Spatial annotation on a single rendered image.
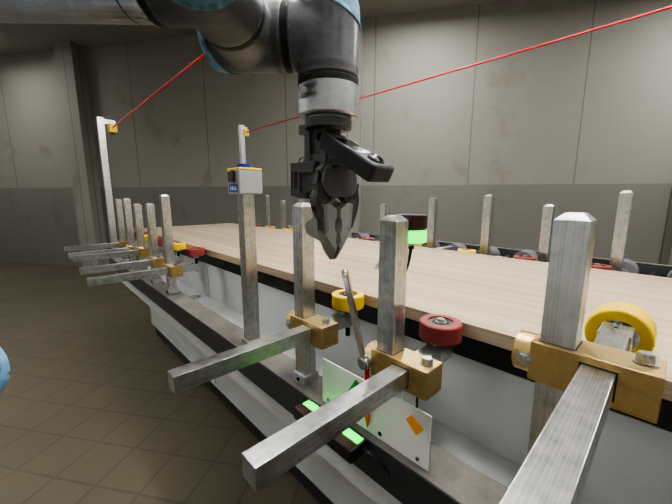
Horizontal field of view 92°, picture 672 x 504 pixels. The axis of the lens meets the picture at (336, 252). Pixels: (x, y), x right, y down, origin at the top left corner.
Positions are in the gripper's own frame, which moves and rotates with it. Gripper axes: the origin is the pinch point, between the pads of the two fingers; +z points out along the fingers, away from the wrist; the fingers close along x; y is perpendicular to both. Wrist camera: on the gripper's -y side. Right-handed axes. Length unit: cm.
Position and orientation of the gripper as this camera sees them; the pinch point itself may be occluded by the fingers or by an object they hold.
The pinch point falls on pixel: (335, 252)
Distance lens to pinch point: 51.1
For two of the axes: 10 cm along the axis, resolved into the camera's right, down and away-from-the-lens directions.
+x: -7.3, 1.2, -6.8
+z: -0.1, 9.8, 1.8
